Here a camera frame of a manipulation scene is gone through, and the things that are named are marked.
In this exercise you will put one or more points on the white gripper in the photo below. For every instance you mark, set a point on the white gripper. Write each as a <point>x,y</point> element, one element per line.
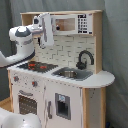
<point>46,38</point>

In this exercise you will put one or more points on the white toy microwave door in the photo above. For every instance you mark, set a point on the white toy microwave door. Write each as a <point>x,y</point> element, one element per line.
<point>65,24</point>

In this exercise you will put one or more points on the small metal pot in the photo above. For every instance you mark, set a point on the small metal pot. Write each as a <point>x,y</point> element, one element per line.
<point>70,74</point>

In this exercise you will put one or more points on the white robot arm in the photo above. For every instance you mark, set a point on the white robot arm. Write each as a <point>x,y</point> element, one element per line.
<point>23,36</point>

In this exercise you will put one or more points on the wooden toy kitchen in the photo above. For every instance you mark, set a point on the wooden toy kitchen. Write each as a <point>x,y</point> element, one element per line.
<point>87,97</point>

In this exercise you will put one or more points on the microwave button panel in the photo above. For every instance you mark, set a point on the microwave button panel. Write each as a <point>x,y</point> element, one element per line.
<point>85,23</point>

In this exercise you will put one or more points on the black stovetop red burners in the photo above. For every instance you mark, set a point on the black stovetop red burners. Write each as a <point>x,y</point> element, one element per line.
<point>38,66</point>

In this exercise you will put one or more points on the black toy faucet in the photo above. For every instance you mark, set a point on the black toy faucet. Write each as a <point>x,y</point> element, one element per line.
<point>82,64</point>

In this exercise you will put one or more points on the right red stove knob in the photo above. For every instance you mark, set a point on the right red stove knob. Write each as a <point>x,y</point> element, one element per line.
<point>34,83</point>

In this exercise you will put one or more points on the red stove knob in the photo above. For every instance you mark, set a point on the red stove knob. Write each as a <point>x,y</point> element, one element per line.
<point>15,78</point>
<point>34,83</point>

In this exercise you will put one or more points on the left red stove knob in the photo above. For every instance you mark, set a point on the left red stove knob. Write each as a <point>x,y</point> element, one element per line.
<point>15,78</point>

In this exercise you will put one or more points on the grey toy sink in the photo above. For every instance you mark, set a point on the grey toy sink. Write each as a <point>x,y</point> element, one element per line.
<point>81,74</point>

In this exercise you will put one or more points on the grey ice dispenser panel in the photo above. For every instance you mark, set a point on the grey ice dispenser panel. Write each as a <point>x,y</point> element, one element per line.
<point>63,108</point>

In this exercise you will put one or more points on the oven door with handle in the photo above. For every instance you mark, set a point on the oven door with handle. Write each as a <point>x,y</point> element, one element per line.
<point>27,104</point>

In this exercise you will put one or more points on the grey cabinet door handle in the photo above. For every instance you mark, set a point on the grey cabinet door handle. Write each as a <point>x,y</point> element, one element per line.
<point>49,110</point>

